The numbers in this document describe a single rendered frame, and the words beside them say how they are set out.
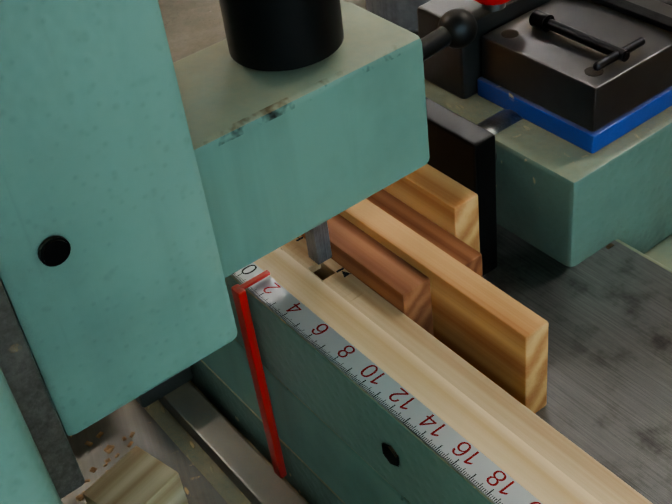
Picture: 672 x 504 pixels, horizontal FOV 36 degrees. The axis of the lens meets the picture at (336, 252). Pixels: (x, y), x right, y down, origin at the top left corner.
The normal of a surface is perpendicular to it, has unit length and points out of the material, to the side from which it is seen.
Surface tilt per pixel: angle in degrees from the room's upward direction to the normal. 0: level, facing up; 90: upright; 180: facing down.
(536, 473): 0
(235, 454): 0
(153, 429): 0
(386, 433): 90
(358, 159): 90
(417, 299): 90
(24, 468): 90
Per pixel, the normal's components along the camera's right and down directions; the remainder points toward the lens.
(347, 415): -0.79, 0.46
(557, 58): -0.11, -0.76
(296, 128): 0.61, 0.46
